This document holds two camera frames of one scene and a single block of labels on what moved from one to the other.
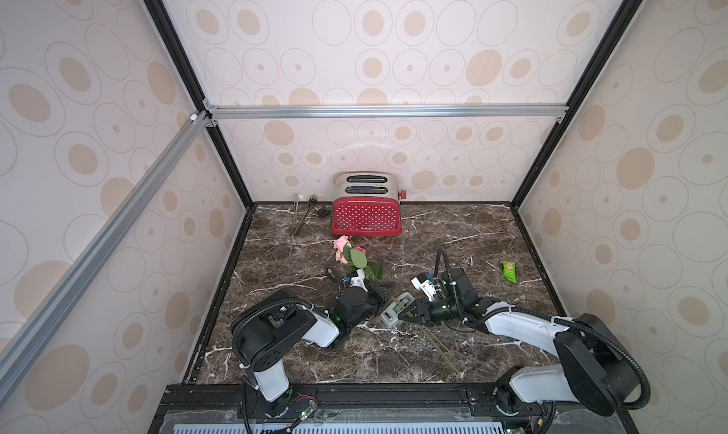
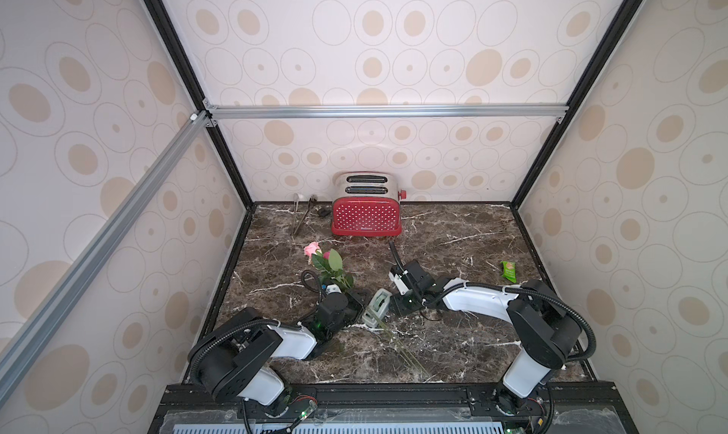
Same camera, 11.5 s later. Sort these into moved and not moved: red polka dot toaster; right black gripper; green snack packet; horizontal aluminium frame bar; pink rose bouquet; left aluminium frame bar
Moved: pink rose bouquet; right black gripper
Not moved: horizontal aluminium frame bar; red polka dot toaster; green snack packet; left aluminium frame bar
